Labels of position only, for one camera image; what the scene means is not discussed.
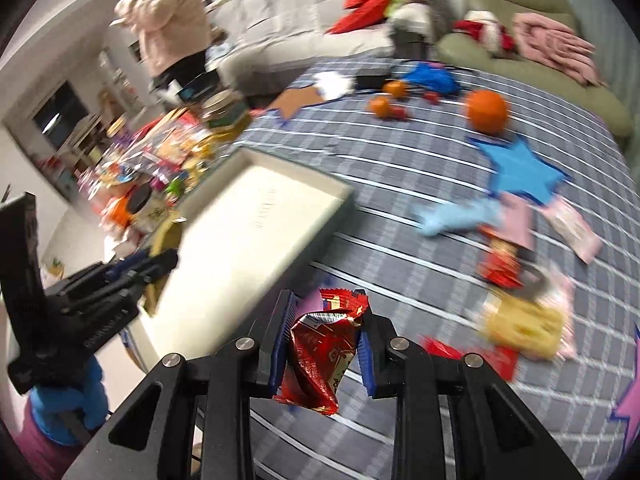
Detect brown star paper cutout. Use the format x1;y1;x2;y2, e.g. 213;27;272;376
266;86;326;120

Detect red cushion lower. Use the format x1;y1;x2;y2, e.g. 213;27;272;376
328;0;390;35

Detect cherry tomato near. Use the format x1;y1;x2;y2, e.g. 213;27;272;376
390;105;409;120

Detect red crinkled snack packet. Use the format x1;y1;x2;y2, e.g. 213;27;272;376
274;288;370;416

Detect black lid snack jar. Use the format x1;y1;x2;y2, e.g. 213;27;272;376
126;183;169;234

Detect pink cranberry packet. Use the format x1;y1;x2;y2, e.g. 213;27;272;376
541;195;602;264

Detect black power adapter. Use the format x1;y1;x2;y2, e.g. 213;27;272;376
355;70;392;91

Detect white grey sofa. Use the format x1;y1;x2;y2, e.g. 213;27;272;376
209;0;442;94

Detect light blue snack packet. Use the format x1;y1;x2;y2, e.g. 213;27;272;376
412;198;501;237

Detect blue crumpled gloves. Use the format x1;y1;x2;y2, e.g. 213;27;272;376
402;62;461;96

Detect pink plain snack bar packet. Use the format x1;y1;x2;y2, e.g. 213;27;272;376
494;193;534;250

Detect left blue gloved hand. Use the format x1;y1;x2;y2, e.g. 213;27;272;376
29;356;108;446

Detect checked grey tablecloth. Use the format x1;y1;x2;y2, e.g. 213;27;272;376
241;70;639;479

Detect white crumpled tissue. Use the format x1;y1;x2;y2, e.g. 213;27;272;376
314;70;355;101

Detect yellow pastry packet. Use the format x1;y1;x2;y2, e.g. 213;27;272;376
480;288;566;360

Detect blue star paper cutout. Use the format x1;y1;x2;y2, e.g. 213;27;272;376
468;136;570;206

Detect small tangerine near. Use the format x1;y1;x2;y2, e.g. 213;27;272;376
368;96;392;119

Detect cherry tomato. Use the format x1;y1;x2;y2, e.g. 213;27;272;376
423;90;442;105
390;105;409;120

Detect cherry tomato far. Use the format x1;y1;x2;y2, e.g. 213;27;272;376
423;90;442;105

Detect small tangerine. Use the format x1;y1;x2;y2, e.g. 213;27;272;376
368;96;392;119
383;80;409;100

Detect glass jar with lid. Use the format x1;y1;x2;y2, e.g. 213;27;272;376
201;89;252;131

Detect pile of snack bags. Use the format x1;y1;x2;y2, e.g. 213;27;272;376
79;90;250;240

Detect red Chinese candy packet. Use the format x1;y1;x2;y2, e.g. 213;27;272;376
477;238;523;290

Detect large orange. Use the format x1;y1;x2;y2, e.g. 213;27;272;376
465;89;509;136

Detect person in pink sweater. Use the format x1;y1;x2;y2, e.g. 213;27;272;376
115;0;212;90

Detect pink folded blanket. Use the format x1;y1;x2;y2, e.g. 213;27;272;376
512;13;606;87

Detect white shallow tray box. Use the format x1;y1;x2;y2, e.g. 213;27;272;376
128;148;356;372

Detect green armchair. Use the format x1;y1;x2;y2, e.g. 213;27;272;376
436;0;634;145

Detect red white plush toy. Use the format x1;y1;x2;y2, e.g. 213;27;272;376
454;11;518;58

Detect pink star cutout right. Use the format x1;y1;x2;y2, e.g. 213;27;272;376
610;325;640;454

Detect small tangerine far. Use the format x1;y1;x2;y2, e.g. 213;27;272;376
383;80;409;100

